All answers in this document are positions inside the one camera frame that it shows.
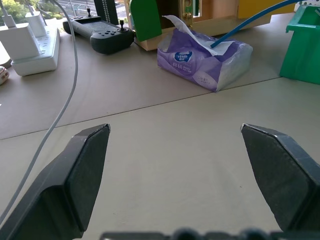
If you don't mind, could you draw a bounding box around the white and red small object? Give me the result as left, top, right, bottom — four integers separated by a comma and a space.
0, 65, 10, 86

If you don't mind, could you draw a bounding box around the purple tissue pack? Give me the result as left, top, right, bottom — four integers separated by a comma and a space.
157, 14, 254, 93

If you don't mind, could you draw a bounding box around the small white power adapter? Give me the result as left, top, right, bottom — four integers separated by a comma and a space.
24, 11, 48, 38

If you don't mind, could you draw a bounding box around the white power strip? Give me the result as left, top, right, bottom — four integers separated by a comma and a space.
10, 24, 61, 77

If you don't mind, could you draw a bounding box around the large white power adapter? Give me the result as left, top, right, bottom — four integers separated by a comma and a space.
0, 23, 41, 61

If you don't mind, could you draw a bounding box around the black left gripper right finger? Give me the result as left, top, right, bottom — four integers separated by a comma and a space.
240, 123, 320, 240

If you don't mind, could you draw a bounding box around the green plastic bin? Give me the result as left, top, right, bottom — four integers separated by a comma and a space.
279, 4, 320, 85

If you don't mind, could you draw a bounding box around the wooden toy house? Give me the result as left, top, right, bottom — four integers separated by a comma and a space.
124, 0, 301, 52

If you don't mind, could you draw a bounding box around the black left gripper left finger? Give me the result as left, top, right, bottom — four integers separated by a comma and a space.
0, 123, 111, 240

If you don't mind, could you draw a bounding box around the blue cable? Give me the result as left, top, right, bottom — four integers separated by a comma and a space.
210, 0, 305, 48

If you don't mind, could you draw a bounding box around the black handheld remote controller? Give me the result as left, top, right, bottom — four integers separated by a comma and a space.
62, 8, 136, 55

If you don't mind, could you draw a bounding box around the black studded post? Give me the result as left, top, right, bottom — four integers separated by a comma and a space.
93, 0, 120, 26

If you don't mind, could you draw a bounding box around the white charging cable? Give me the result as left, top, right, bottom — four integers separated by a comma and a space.
0, 0, 79, 227

